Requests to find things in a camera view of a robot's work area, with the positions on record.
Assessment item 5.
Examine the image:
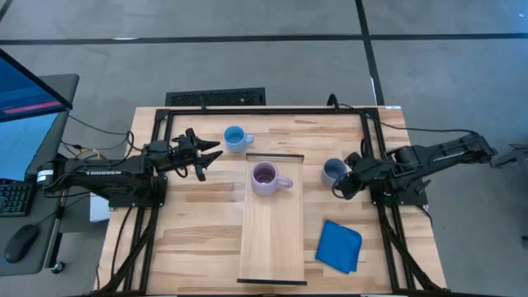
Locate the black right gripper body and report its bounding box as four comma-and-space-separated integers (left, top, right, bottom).
343, 151, 387, 196

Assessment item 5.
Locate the lilac mug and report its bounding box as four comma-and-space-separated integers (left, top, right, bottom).
250, 161, 295, 197

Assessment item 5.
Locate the black table frame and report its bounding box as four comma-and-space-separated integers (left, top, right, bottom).
93, 105, 449, 297

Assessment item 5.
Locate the black keyboard top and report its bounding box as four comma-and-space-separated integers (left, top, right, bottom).
164, 87, 267, 107

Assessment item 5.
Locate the black keyboard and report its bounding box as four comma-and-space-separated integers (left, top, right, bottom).
0, 179, 36, 218
164, 87, 267, 107

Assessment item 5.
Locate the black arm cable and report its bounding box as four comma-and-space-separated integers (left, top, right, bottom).
67, 114, 137, 156
328, 93, 482, 137

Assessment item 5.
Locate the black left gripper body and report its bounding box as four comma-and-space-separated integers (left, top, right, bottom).
166, 137, 208, 183

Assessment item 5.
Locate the computer monitor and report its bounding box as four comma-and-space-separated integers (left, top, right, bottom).
0, 48, 74, 183

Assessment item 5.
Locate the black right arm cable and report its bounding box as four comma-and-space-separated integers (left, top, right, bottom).
328, 93, 482, 137

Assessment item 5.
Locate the grey-blue cup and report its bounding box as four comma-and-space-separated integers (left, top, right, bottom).
320, 158, 351, 188

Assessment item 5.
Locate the grey desk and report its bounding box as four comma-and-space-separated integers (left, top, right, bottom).
0, 73, 81, 277

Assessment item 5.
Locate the blue ball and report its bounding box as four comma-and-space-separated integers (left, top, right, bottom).
315, 219, 364, 275

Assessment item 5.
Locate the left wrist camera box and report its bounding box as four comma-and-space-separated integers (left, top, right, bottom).
180, 126, 199, 144

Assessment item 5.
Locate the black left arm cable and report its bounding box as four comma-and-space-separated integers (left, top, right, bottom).
67, 114, 137, 156

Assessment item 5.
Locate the black computer mouse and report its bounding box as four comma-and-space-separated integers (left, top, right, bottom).
3, 224, 40, 265

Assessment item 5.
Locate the white paper sheet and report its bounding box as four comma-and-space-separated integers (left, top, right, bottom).
88, 192, 112, 224

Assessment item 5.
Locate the light blue ribbed mug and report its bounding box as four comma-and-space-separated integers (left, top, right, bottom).
223, 125, 256, 153

